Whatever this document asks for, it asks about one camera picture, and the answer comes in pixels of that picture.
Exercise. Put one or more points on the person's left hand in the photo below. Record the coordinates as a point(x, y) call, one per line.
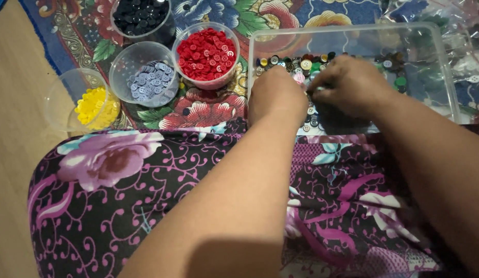
point(276, 94)

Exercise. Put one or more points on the person's right hand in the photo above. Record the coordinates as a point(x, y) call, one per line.
point(349, 87)

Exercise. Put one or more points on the person's right fingers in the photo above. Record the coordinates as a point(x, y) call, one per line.
point(320, 87)

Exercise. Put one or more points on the pile of mixed colour buttons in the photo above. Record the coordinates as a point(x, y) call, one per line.
point(320, 77)

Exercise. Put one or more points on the clear rectangular plastic container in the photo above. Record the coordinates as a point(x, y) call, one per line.
point(351, 77)

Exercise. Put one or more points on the floral patterned carpet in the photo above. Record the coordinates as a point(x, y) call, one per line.
point(224, 104)

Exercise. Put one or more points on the clear cup for red buttons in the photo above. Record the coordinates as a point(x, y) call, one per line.
point(206, 54)

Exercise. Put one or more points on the heap of red buttons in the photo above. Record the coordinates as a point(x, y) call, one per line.
point(206, 54)

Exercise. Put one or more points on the loose dark button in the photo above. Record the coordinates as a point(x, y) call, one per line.
point(186, 111)

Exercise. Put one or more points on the clear plastic bag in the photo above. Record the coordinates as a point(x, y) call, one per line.
point(455, 46)

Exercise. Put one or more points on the heap of grey buttons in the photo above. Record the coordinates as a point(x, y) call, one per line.
point(151, 82)

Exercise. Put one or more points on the clear cup for grey buttons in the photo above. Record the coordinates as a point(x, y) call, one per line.
point(144, 73)

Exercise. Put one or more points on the clear cup for black buttons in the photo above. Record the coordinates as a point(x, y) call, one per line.
point(143, 19)

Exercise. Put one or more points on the heap of black buttons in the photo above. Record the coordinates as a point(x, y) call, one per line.
point(141, 16)

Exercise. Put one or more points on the heap of yellow buttons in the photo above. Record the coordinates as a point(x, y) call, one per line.
point(96, 107)

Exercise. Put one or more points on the person's floral purple dress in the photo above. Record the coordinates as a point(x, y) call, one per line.
point(120, 200)

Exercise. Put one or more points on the clear cup for yellow buttons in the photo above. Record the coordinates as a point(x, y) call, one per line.
point(83, 102)

